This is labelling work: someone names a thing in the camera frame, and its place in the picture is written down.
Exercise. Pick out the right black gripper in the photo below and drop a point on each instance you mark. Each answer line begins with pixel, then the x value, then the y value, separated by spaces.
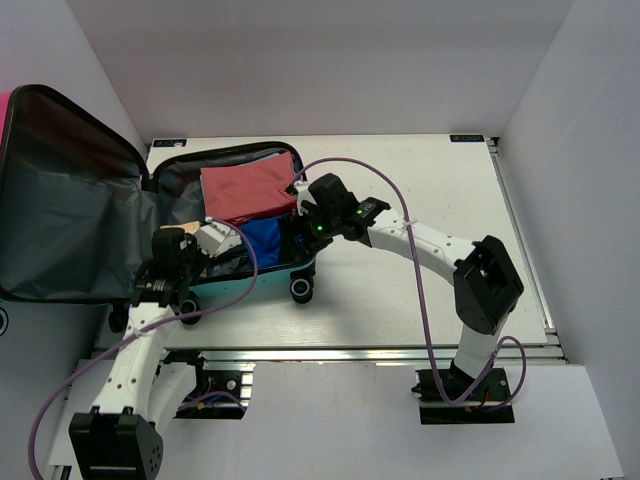
pixel 298 224

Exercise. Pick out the salmon pink cloth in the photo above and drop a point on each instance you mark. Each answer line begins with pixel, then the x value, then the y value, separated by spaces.
pixel 248 191

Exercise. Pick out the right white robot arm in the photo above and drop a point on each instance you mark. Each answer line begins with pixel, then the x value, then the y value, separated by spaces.
pixel 485 281

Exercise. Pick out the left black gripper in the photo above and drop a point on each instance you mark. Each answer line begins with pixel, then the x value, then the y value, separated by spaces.
pixel 192 244

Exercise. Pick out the dark blue cloth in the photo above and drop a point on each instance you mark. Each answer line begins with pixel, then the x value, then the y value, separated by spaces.
pixel 273 245

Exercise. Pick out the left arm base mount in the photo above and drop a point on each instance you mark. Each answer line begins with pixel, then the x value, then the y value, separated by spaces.
pixel 215 395

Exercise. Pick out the right blue table label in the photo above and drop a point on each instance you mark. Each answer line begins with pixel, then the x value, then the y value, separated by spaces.
pixel 466 138

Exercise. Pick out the tan cardboard box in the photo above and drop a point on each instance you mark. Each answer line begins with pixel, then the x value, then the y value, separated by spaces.
pixel 189 228

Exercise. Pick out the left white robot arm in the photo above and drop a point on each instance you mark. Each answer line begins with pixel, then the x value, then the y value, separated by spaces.
pixel 119 438

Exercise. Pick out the teal suitcase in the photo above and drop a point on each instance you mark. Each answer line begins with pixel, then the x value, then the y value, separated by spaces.
pixel 79 205

